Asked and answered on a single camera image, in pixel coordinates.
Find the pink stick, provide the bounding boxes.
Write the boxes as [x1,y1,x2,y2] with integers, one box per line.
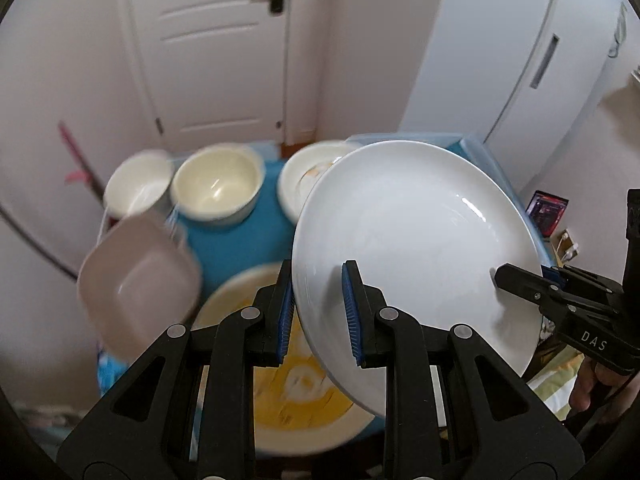
[57,120,108,206]

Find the cream round bowl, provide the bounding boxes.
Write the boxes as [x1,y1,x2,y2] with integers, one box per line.
[171,142,266,231]

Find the plain white plate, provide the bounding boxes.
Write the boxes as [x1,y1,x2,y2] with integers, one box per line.
[291,141,543,417]

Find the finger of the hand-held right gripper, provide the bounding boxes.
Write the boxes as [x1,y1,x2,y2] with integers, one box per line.
[541,264,623,295]
[492,262,568,311]

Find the white door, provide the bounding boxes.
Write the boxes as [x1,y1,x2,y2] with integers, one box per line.
[112,0,296,146]

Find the person's right hand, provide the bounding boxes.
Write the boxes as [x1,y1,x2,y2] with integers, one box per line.
[569,357,628,413]

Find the white refrigerator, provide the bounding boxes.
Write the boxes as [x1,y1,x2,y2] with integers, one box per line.
[400,0,640,201]

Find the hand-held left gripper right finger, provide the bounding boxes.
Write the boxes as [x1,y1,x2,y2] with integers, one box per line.
[341,260,586,480]

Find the yellow green bedding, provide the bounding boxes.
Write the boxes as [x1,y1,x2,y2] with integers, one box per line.
[527,345,586,421]

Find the blue tablecloth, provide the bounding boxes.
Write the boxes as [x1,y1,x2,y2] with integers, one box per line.
[97,140,386,441]

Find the pink square bowl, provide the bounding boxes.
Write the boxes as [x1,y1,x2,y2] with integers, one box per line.
[77,210,203,356]

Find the grey wardrobe handle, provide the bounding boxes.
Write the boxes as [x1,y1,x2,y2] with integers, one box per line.
[530,34,560,88]

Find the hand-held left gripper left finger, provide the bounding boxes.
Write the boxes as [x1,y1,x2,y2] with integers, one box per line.
[57,259,296,480]

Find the large cream plate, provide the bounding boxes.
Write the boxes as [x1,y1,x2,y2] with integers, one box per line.
[192,262,386,456]

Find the dark red box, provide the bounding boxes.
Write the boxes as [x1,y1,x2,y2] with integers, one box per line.
[525,190,570,236]

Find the black cable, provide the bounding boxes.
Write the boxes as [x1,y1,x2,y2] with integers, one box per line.
[0,205,81,281]

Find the duck print plate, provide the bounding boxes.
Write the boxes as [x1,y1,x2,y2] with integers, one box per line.
[277,140,363,226]

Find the white round bowl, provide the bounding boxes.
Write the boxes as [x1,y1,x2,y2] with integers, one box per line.
[104,150,176,221]

